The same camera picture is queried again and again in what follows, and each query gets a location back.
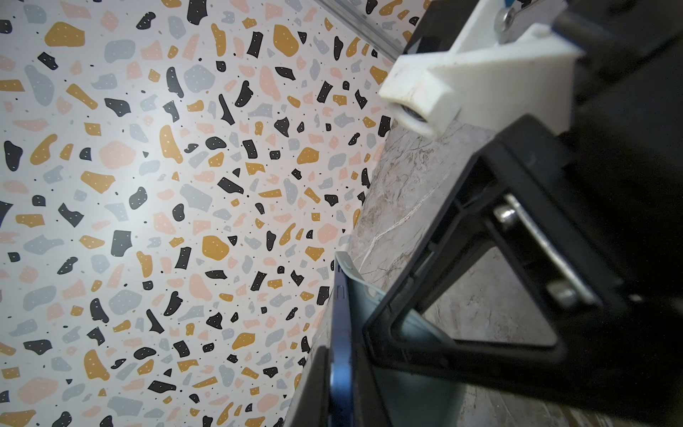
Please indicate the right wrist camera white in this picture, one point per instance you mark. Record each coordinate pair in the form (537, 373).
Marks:
(483, 63)

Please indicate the blue phone without case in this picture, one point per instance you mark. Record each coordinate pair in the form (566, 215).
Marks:
(340, 353)

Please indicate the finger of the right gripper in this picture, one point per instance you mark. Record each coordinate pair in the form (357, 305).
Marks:
(513, 197)

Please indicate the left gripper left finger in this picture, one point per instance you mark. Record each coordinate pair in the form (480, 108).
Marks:
(310, 405)

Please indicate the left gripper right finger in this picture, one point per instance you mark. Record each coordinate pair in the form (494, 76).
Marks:
(368, 406)

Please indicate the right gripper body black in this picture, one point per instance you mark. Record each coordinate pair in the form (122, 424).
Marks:
(628, 124)

